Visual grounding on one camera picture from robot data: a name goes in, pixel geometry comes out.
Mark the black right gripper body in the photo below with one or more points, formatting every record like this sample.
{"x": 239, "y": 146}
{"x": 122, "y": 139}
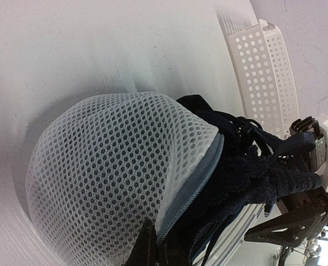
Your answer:
{"x": 316, "y": 162}

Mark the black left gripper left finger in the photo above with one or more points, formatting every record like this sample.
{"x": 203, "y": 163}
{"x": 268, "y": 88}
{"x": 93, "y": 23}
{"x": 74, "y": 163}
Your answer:
{"x": 145, "y": 248}

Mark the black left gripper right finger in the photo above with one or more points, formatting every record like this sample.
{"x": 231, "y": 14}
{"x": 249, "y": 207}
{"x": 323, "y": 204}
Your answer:
{"x": 172, "y": 253}

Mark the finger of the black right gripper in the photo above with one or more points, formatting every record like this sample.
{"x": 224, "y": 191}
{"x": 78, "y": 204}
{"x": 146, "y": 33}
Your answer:
{"x": 280, "y": 227}

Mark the dark navy lace bra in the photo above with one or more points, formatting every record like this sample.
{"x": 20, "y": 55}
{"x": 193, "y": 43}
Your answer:
{"x": 255, "y": 167}

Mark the white mesh laundry bag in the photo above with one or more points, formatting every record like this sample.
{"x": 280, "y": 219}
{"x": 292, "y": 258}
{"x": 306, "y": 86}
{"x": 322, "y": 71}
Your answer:
{"x": 109, "y": 163}

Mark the white perforated plastic basket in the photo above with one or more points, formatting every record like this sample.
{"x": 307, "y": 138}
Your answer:
{"x": 263, "y": 71}

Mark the aluminium front base frame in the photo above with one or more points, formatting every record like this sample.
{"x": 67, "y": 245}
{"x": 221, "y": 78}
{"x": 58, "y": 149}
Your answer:
{"x": 232, "y": 238}

